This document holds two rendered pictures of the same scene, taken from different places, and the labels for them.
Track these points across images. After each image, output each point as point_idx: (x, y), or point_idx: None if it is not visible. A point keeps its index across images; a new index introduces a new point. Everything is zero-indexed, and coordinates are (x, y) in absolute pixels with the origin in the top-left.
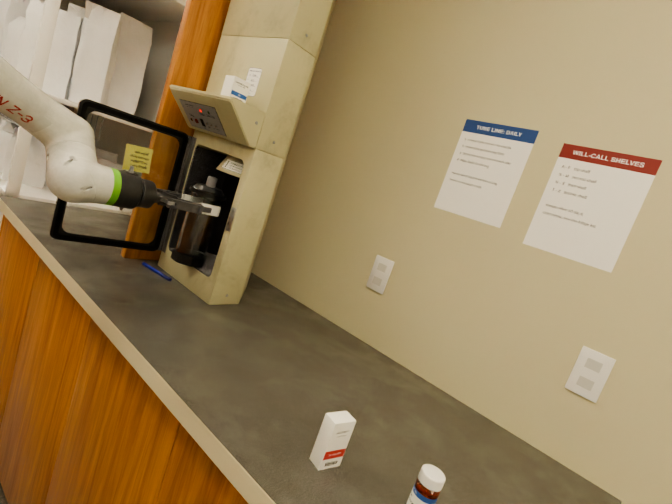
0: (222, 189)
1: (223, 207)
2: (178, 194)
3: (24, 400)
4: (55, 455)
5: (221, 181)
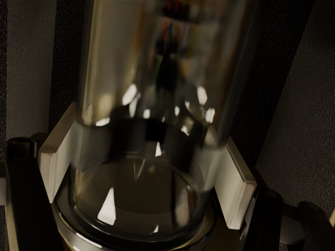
0: (259, 144)
1: (260, 91)
2: (239, 244)
3: None
4: None
5: (258, 167)
